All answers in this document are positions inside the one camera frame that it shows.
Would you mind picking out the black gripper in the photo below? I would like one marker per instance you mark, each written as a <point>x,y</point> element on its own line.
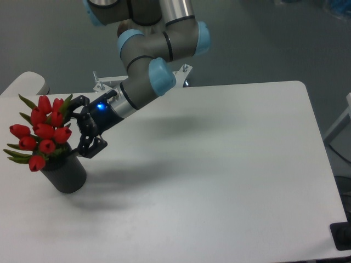
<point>95,118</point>

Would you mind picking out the red tulip bouquet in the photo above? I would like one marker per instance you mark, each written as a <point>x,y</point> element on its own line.
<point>45,140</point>

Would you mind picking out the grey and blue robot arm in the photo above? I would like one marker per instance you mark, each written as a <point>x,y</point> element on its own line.
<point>165,31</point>

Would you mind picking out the dark grey ribbed vase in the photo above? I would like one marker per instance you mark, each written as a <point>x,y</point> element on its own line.
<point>66,173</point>

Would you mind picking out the white chair on left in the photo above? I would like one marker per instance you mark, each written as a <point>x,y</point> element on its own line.
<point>27,84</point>

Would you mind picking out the white furniture at right edge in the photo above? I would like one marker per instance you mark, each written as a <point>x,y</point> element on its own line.
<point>338,125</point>

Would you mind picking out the black device at table corner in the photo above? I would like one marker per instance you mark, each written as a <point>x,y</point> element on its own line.
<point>341,235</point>

